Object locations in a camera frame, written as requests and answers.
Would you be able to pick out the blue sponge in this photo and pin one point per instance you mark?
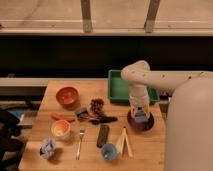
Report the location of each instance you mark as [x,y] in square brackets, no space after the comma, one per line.
[140,116]

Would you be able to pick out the yellow orange cup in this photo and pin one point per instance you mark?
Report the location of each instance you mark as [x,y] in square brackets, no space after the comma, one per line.
[61,129]

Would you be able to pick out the small blue cup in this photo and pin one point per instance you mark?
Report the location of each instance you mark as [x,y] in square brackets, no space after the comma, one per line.
[109,151]

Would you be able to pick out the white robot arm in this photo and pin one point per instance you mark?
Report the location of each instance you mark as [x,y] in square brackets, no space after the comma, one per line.
[189,123]

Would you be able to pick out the purple bowl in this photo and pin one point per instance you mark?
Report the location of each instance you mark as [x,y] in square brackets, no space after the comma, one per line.
[138,127]

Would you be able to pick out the dark purple eggplant toy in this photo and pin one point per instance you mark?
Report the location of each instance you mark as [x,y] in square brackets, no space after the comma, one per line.
[104,119]

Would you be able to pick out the black rectangular bar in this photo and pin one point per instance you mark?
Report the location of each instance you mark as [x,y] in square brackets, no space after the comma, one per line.
[103,135]

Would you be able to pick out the green plastic tray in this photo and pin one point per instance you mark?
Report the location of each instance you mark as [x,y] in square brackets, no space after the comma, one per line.
[118,91]

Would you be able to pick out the small purple grey object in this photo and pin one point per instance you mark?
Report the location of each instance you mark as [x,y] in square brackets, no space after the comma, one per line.
[82,113]

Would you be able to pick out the crumpled blue white cloth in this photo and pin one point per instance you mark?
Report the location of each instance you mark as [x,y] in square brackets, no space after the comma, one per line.
[48,148]

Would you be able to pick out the wooden tongs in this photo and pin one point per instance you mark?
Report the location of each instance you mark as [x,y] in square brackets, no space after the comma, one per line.
[122,141]

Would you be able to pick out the black chair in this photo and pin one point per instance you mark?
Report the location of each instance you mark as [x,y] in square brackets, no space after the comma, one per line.
[8,129]

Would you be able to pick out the brown pine cone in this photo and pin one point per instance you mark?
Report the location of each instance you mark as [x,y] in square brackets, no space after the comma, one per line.
[96,106]

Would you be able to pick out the silver fork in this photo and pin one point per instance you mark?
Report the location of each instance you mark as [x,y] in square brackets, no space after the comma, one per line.
[81,135]

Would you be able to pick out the orange bowl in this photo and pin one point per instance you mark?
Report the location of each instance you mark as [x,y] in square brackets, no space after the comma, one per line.
[67,96]

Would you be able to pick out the orange carrot toy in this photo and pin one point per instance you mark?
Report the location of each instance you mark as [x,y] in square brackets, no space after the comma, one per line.
[61,117]

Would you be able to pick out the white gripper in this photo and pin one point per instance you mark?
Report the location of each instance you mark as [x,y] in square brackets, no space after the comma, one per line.
[138,97]

